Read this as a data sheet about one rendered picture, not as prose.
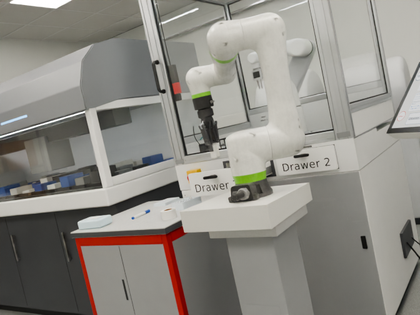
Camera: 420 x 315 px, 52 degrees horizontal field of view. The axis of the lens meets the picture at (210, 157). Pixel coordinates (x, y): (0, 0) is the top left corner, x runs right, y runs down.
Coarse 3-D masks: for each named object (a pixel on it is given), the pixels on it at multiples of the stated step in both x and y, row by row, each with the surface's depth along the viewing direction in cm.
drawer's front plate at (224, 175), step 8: (192, 176) 203; (200, 176) 200; (224, 176) 193; (192, 184) 203; (200, 184) 201; (208, 184) 198; (216, 184) 196; (224, 184) 194; (232, 184) 191; (192, 192) 204; (200, 192) 202; (208, 192) 199; (216, 192) 197; (224, 192) 194
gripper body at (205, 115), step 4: (200, 112) 201; (204, 112) 201; (208, 112) 201; (212, 112) 203; (200, 116) 202; (204, 116) 201; (208, 116) 201; (204, 120) 201; (208, 120) 204; (204, 124) 202; (208, 128) 203
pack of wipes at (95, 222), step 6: (96, 216) 219; (102, 216) 214; (108, 216) 214; (78, 222) 215; (84, 222) 213; (90, 222) 211; (96, 222) 209; (102, 222) 210; (108, 222) 213; (84, 228) 213; (90, 228) 212
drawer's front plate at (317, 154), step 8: (304, 152) 202; (312, 152) 200; (320, 152) 198; (328, 152) 196; (280, 160) 209; (288, 160) 207; (296, 160) 205; (304, 160) 203; (312, 160) 200; (320, 160) 198; (336, 160) 195; (280, 168) 210; (296, 168) 206; (304, 168) 203; (312, 168) 201; (320, 168) 199; (328, 168) 197; (336, 168) 195
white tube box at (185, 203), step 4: (192, 196) 220; (200, 196) 216; (180, 200) 218; (184, 200) 215; (188, 200) 211; (192, 200) 213; (196, 200) 214; (200, 200) 216; (172, 204) 213; (176, 204) 211; (180, 204) 209; (184, 204) 209; (188, 204) 210; (192, 204) 212; (176, 208) 212; (180, 208) 210; (184, 208) 209
